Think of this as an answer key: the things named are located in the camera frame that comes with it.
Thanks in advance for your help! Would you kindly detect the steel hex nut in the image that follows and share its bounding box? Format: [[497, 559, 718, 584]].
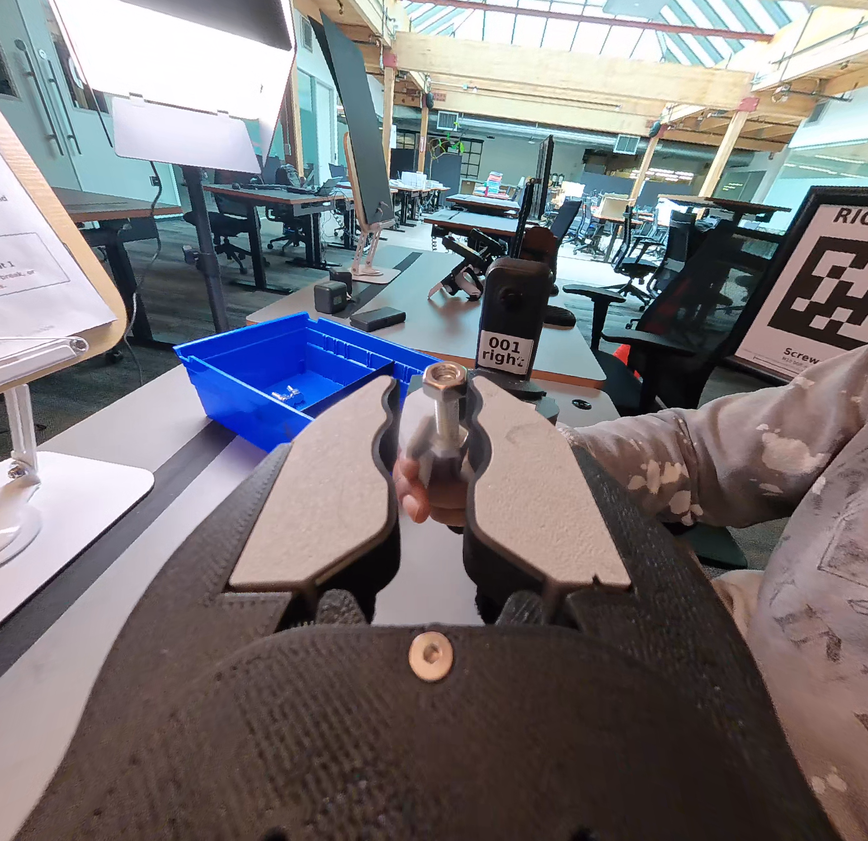
[[422, 362, 470, 396]]

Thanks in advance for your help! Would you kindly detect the black bin divider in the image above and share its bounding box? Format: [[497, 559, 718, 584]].
[[295, 361, 396, 418]]

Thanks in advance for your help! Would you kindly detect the person's right forearm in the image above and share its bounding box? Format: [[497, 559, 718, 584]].
[[557, 345, 868, 540]]

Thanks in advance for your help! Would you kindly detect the black flag panel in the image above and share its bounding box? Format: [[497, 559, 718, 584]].
[[317, 12, 397, 228]]

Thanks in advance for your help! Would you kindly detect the wooden board stand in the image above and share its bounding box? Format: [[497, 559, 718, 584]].
[[341, 132, 402, 286]]

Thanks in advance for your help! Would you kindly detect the flat black case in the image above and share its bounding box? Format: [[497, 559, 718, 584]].
[[350, 306, 408, 333]]

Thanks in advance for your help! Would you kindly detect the grey desk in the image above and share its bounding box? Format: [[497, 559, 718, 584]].
[[245, 247, 608, 391]]

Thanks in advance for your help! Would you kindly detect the orange cone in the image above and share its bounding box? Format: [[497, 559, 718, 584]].
[[602, 343, 642, 381]]

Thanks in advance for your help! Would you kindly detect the framed marker poster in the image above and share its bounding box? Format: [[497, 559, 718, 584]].
[[727, 185, 868, 386]]

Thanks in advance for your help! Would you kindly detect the person's right hand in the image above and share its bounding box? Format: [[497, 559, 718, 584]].
[[393, 451, 469, 529]]

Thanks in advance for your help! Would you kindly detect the person's torso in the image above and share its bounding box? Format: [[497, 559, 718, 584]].
[[708, 441, 868, 841]]

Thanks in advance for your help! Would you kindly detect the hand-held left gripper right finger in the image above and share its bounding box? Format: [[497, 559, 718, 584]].
[[463, 375, 633, 603]]

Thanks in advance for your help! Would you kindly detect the blue plastic bin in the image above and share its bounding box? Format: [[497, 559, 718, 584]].
[[173, 311, 442, 454]]

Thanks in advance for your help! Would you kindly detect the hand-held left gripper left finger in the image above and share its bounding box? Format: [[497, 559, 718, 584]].
[[229, 375, 404, 605]]

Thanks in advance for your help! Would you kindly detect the studio light panel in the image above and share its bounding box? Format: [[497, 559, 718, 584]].
[[39, 0, 299, 177]]

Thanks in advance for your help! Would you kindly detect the black office chair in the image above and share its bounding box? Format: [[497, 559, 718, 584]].
[[183, 170, 253, 275], [563, 207, 797, 418]]

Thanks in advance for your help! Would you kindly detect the small black box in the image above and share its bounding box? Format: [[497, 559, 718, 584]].
[[313, 279, 355, 315]]

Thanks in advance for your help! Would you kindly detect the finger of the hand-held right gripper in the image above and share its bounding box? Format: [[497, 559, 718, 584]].
[[405, 420, 470, 497]]

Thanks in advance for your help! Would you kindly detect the printed instruction sheet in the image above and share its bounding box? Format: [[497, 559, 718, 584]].
[[0, 156, 118, 343]]

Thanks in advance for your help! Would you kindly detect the black light stand pole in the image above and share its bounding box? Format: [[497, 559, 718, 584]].
[[178, 166, 235, 336]]

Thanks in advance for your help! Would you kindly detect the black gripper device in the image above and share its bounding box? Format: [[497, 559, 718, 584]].
[[427, 228, 508, 301]]

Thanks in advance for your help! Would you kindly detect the black monitor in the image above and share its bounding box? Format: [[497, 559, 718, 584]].
[[512, 134, 558, 259]]

